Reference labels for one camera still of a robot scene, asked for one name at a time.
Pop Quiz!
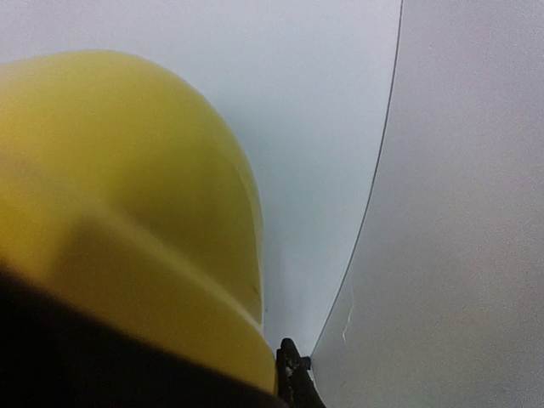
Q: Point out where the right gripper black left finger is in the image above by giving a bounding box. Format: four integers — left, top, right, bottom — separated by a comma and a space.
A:
1, 265, 284, 407

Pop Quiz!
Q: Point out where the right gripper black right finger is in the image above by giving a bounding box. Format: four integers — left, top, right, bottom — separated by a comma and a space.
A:
276, 337, 326, 408

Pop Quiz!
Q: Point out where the yellow Pikachu hard-shell suitcase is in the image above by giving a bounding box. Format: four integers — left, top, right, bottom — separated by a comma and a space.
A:
1, 51, 277, 393

